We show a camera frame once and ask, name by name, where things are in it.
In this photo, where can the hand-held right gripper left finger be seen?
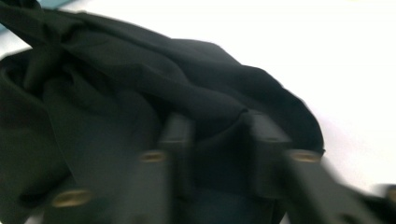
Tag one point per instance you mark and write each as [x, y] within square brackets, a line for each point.
[180, 155]

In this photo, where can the black pants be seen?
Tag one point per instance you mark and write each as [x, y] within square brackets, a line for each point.
[124, 62]

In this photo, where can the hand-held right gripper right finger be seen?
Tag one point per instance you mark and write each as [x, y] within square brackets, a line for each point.
[269, 155]

